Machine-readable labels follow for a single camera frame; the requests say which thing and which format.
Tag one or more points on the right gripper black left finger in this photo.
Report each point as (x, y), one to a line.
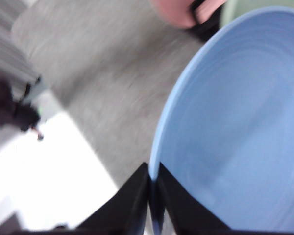
(127, 208)

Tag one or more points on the green plate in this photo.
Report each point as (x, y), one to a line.
(230, 12)

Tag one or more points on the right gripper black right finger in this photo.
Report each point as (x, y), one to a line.
(186, 210)

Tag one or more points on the pink plate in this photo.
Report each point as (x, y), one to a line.
(169, 12)

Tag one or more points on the blue plate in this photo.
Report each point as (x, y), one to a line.
(235, 110)

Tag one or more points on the grey ribbed panel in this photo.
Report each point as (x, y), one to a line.
(7, 49)

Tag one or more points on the black plate rack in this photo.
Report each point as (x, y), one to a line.
(207, 31)

